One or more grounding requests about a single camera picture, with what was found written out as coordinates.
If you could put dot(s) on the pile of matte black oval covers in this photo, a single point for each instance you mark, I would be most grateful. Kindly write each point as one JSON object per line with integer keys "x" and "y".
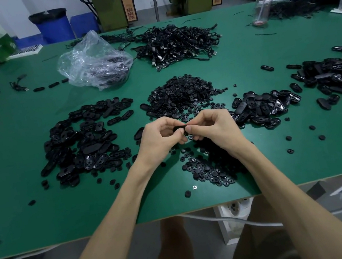
{"x": 85, "y": 142}

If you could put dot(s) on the person's right forearm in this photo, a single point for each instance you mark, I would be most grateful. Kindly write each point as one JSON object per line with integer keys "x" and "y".
{"x": 294, "y": 205}

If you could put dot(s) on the person's right leg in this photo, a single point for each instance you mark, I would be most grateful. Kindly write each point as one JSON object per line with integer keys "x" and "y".
{"x": 263, "y": 213}

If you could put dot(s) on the heap of thin black ties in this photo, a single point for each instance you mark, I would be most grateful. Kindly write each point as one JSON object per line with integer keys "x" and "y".
{"x": 294, "y": 8}

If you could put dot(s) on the white tray with black parts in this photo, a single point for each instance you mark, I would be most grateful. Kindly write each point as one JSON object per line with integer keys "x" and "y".
{"x": 24, "y": 51}

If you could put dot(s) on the white table leg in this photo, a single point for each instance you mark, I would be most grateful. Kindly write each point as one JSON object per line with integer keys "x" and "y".
{"x": 228, "y": 229}

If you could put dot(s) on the person's left thumb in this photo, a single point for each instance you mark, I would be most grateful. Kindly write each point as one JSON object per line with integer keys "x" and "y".
{"x": 171, "y": 133}

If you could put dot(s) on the scatter of black round buttons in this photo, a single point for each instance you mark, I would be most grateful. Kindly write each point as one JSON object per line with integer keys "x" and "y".
{"x": 207, "y": 169}

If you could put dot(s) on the person's left leg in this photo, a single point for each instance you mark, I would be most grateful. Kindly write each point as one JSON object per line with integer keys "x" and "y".
{"x": 174, "y": 238}

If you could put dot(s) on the pile of glossy black oval bases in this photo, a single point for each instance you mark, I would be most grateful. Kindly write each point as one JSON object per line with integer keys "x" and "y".
{"x": 261, "y": 106}

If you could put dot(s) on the blue plastic crate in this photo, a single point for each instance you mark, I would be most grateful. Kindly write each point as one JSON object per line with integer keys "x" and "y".
{"x": 84, "y": 25}

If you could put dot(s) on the person's left forearm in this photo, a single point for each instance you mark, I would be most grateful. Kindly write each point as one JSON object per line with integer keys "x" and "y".
{"x": 115, "y": 228}

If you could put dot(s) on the heap of small black round buttons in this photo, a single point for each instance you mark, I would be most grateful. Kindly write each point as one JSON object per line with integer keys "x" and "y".
{"x": 181, "y": 95}

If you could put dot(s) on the person's left hand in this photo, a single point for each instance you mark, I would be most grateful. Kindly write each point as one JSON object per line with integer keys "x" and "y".
{"x": 155, "y": 140}

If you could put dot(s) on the black oval plastic shell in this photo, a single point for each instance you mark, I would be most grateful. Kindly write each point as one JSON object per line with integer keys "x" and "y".
{"x": 181, "y": 129}

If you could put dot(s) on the loose black oval piece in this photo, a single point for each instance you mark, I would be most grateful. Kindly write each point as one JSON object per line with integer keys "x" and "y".
{"x": 267, "y": 68}
{"x": 65, "y": 80}
{"x": 53, "y": 85}
{"x": 39, "y": 89}

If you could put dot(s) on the clear bottle with beige lid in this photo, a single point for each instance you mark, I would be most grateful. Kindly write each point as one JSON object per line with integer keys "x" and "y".
{"x": 263, "y": 4}

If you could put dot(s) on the person's leg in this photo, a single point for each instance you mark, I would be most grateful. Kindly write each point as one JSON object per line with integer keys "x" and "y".
{"x": 174, "y": 238}
{"x": 263, "y": 213}

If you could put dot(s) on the person's right hand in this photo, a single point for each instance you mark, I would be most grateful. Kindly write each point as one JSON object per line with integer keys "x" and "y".
{"x": 220, "y": 129}

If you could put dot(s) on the large pile of assembled black housings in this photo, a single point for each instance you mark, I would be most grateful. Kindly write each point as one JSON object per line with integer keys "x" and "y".
{"x": 338, "y": 73}

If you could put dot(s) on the person's right thumb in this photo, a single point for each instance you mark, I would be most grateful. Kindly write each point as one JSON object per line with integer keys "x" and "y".
{"x": 202, "y": 128}

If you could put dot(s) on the blue plastic bin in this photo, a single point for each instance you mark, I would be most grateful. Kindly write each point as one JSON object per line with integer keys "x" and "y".
{"x": 52, "y": 26}

